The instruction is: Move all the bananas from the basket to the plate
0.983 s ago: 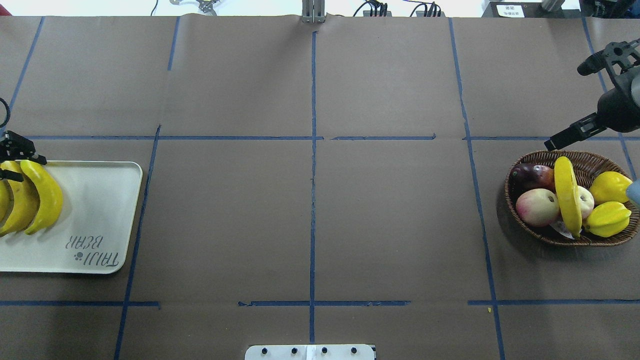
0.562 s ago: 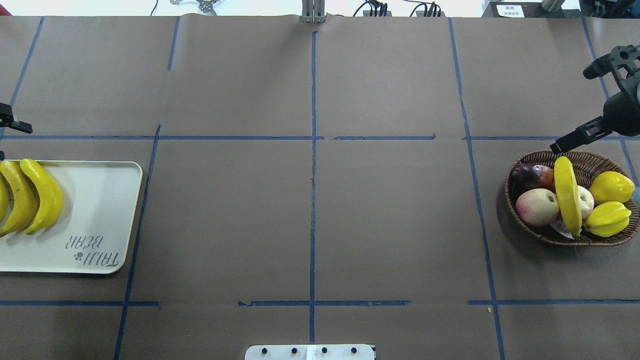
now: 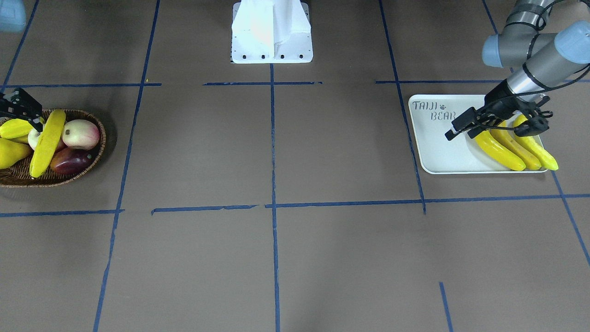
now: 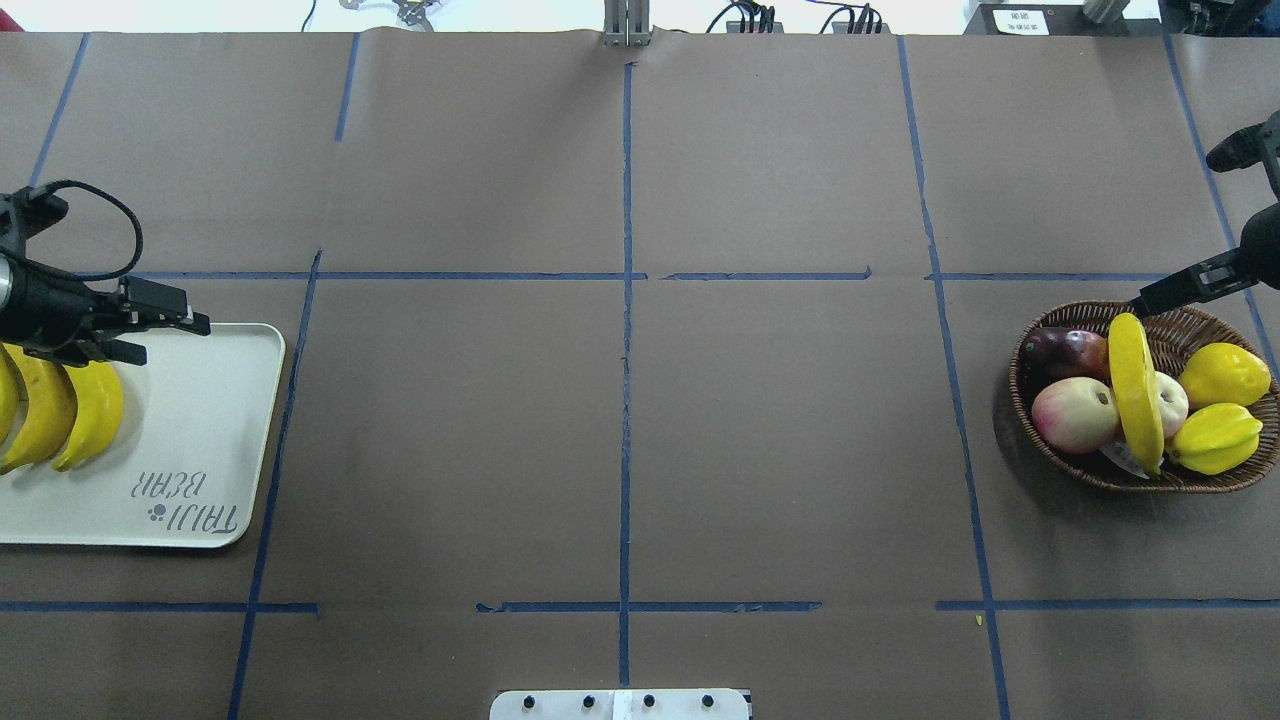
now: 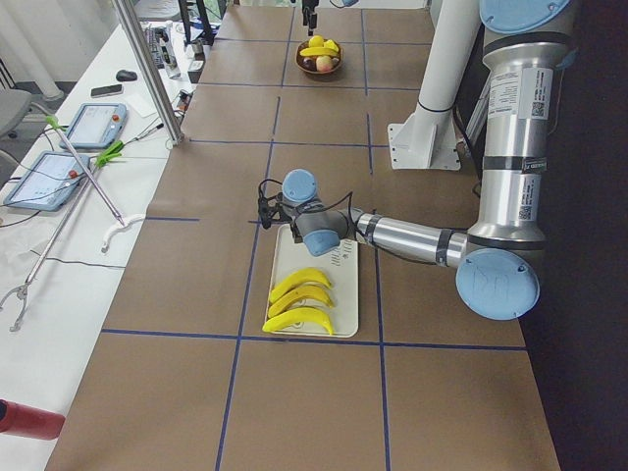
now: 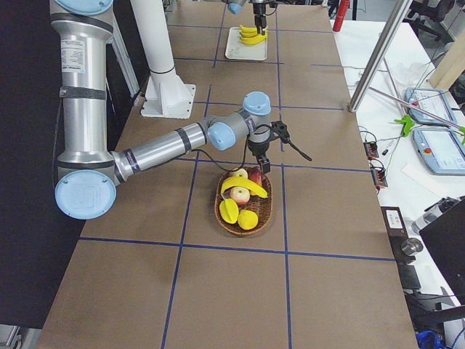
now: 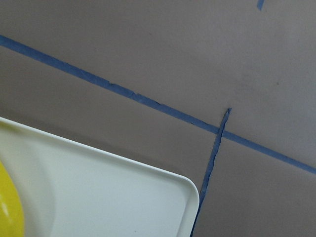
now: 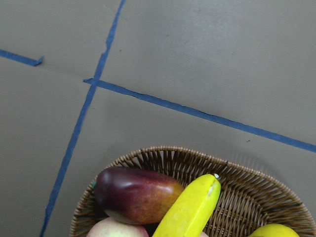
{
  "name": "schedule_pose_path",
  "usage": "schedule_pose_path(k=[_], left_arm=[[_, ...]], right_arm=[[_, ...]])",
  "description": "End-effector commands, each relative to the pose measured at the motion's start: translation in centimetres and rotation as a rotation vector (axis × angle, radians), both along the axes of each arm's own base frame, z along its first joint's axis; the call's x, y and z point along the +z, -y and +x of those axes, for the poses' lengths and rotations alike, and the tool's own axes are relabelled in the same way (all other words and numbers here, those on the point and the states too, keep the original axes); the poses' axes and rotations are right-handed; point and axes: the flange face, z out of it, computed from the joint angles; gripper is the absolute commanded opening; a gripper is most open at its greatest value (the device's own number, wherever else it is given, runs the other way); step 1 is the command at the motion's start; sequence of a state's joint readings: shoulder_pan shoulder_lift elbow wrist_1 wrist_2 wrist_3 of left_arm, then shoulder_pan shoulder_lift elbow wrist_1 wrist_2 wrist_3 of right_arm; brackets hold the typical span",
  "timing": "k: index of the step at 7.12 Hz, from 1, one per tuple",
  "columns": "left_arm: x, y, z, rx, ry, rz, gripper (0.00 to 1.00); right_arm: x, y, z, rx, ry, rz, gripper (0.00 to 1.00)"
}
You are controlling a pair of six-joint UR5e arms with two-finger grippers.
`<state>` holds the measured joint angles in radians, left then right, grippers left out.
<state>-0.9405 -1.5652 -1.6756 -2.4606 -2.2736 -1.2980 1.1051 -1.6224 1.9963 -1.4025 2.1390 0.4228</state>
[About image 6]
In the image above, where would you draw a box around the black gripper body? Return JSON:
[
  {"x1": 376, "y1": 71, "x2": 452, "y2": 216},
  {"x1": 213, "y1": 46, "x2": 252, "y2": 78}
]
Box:
[
  {"x1": 247, "y1": 140, "x2": 270, "y2": 157},
  {"x1": 252, "y1": 0, "x2": 269, "y2": 17}
]

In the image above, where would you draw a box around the yellow banana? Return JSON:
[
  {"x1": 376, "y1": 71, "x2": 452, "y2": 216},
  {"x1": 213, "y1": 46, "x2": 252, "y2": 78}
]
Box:
[
  {"x1": 239, "y1": 25, "x2": 258, "y2": 33},
  {"x1": 240, "y1": 34, "x2": 267, "y2": 46},
  {"x1": 220, "y1": 177, "x2": 268, "y2": 198},
  {"x1": 240, "y1": 31, "x2": 261, "y2": 38}
]

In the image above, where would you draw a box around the brown wicker basket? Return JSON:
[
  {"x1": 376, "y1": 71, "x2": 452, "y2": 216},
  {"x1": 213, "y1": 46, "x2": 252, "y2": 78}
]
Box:
[{"x1": 214, "y1": 172, "x2": 272, "y2": 236}]

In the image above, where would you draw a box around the red yellow peach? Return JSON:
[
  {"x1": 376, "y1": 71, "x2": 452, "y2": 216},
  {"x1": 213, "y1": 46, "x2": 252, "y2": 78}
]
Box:
[{"x1": 228, "y1": 167, "x2": 248, "y2": 179}]

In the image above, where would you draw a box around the white bear tray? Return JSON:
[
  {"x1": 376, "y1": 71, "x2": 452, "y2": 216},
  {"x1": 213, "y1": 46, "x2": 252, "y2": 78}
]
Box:
[{"x1": 225, "y1": 27, "x2": 267, "y2": 61}]

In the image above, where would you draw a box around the yellow green apple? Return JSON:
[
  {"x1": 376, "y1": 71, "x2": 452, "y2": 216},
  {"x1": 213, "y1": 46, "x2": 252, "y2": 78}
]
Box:
[{"x1": 230, "y1": 186, "x2": 250, "y2": 206}]

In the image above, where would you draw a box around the yellow lemon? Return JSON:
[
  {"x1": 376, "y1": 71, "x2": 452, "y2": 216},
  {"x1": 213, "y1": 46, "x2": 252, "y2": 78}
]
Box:
[{"x1": 237, "y1": 209, "x2": 259, "y2": 230}]

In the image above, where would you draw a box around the yellow starfruit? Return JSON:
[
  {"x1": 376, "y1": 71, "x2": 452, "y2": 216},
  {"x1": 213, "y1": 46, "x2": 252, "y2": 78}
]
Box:
[{"x1": 219, "y1": 198, "x2": 239, "y2": 224}]

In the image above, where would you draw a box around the red fire extinguisher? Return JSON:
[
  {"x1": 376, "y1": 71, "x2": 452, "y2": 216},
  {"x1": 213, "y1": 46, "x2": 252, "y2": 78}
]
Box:
[{"x1": 332, "y1": 0, "x2": 350, "y2": 33}]

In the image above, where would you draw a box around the lower teach pendant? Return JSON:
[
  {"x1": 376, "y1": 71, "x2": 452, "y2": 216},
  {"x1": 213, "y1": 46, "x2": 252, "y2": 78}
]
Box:
[{"x1": 412, "y1": 127, "x2": 464, "y2": 176}]

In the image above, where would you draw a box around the teach pendant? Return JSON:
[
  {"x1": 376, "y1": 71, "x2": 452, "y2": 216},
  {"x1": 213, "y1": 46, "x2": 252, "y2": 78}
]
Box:
[
  {"x1": 405, "y1": 87, "x2": 457, "y2": 126},
  {"x1": 412, "y1": 127, "x2": 464, "y2": 176}
]

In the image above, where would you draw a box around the upper teach pendant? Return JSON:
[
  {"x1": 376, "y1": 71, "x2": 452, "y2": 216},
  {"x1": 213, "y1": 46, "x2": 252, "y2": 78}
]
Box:
[{"x1": 405, "y1": 87, "x2": 457, "y2": 126}]

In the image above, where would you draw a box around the black monitor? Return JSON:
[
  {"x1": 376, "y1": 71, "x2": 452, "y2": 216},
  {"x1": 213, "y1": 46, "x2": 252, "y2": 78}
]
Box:
[{"x1": 419, "y1": 200, "x2": 464, "y2": 305}]

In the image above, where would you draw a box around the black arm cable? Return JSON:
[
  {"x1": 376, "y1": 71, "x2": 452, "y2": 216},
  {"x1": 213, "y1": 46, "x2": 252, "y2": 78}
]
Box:
[{"x1": 177, "y1": 123, "x2": 313, "y2": 174}]

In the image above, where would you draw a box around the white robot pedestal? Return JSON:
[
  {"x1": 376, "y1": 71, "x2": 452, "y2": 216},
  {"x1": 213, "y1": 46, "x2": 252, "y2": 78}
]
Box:
[{"x1": 131, "y1": 0, "x2": 196, "y2": 119}]

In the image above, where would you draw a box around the aluminium frame post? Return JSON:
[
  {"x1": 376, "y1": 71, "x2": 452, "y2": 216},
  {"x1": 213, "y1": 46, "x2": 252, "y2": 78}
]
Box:
[{"x1": 348, "y1": 0, "x2": 412, "y2": 113}]

